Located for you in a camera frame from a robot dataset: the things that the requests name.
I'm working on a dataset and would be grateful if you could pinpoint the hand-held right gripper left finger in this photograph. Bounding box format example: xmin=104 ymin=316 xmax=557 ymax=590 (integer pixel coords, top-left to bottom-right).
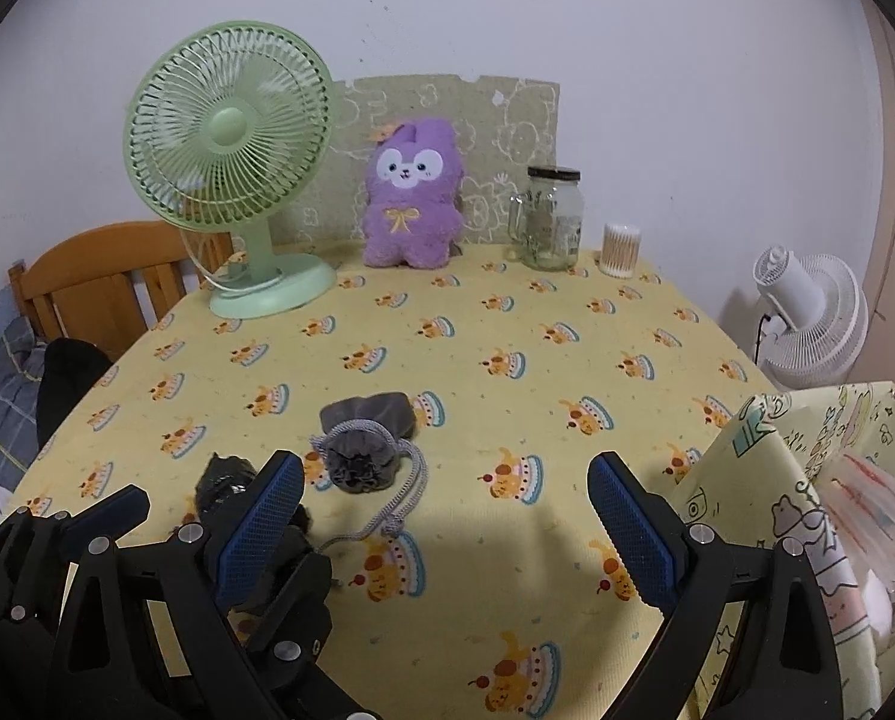
xmin=43 ymin=451 xmax=377 ymax=720

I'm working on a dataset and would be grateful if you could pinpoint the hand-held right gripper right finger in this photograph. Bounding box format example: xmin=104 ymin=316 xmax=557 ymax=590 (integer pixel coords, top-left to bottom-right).
xmin=587 ymin=451 xmax=846 ymax=720

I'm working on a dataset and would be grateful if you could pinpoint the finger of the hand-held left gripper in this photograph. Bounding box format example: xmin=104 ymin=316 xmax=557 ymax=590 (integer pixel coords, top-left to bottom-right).
xmin=0 ymin=486 xmax=153 ymax=623
xmin=230 ymin=525 xmax=336 ymax=691

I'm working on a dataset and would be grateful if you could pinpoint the black plastic bag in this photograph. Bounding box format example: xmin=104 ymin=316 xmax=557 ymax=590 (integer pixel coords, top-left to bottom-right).
xmin=193 ymin=452 xmax=269 ymax=526

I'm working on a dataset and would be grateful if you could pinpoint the grey drawstring pouch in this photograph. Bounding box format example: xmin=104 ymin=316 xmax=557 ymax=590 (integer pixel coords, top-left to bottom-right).
xmin=308 ymin=391 xmax=430 ymax=552

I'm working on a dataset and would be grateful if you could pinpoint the yellow printed fabric basket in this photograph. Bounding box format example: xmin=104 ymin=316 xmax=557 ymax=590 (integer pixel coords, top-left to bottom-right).
xmin=668 ymin=381 xmax=895 ymax=720

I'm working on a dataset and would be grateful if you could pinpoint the black cloth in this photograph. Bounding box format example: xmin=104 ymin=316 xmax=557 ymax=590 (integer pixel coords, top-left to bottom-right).
xmin=35 ymin=337 xmax=119 ymax=447

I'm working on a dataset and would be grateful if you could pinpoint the yellow printed tablecloth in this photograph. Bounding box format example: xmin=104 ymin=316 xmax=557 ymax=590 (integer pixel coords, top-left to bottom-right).
xmin=1 ymin=244 xmax=794 ymax=720

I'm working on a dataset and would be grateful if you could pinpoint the clear plastic packet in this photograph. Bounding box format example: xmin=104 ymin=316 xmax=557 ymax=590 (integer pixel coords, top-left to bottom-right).
xmin=818 ymin=450 xmax=895 ymax=593

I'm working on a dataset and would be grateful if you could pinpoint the wooden chair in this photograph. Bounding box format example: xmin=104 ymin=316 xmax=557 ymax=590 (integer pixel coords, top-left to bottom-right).
xmin=8 ymin=221 xmax=235 ymax=361

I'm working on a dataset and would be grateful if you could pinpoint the cotton swab container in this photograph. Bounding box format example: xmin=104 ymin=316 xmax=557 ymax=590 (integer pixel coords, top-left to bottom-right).
xmin=599 ymin=223 xmax=641 ymax=278

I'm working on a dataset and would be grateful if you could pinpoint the white standing fan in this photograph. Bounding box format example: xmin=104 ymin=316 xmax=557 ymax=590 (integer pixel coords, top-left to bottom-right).
xmin=751 ymin=244 xmax=870 ymax=391

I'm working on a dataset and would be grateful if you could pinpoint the glass jar with dark lid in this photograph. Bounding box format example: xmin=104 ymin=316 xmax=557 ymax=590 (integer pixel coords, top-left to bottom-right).
xmin=509 ymin=165 xmax=587 ymax=271

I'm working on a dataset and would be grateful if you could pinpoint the purple plush bunny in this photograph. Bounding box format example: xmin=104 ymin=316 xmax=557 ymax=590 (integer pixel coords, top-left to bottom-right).
xmin=362 ymin=117 xmax=467 ymax=271

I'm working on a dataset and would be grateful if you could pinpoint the green desk fan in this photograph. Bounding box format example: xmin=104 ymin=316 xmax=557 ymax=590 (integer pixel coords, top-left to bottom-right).
xmin=122 ymin=21 xmax=338 ymax=320

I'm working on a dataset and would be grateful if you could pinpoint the green printed felt sheet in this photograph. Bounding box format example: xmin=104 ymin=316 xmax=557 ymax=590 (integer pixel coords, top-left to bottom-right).
xmin=271 ymin=73 xmax=563 ymax=250

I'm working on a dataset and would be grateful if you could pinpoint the black fan cable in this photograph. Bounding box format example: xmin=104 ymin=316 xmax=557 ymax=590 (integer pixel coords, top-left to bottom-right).
xmin=751 ymin=311 xmax=774 ymax=368

